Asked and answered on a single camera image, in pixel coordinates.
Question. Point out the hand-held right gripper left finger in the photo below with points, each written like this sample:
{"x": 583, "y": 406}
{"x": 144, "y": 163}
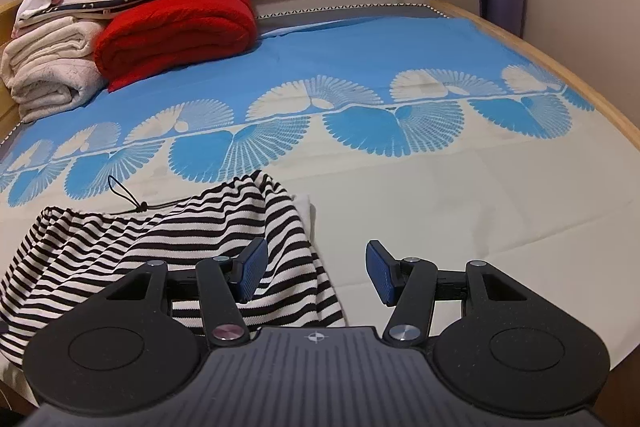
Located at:
{"x": 252, "y": 269}

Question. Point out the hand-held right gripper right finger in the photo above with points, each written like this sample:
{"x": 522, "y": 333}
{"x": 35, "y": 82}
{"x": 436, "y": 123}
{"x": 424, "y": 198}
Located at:
{"x": 381, "y": 273}

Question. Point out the black white striped garment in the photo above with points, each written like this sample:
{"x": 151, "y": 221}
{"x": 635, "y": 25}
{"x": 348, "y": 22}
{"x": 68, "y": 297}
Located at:
{"x": 200, "y": 227}

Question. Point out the blue white printed bed sheet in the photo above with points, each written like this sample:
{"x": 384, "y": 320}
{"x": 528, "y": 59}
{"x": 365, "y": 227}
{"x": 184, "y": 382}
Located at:
{"x": 400, "y": 57}

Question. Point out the red knitted blanket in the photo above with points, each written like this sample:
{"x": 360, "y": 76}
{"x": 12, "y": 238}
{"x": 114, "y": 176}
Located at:
{"x": 175, "y": 27}

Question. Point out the grey trimmed mattress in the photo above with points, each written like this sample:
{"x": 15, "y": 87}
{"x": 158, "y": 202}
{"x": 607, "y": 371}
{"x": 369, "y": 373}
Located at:
{"x": 350, "y": 9}

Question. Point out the cream folded blanket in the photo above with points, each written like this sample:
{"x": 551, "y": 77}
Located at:
{"x": 47, "y": 67}

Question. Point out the purple folded mat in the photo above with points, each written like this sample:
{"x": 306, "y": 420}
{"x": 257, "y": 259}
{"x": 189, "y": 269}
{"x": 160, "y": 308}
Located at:
{"x": 502, "y": 2}

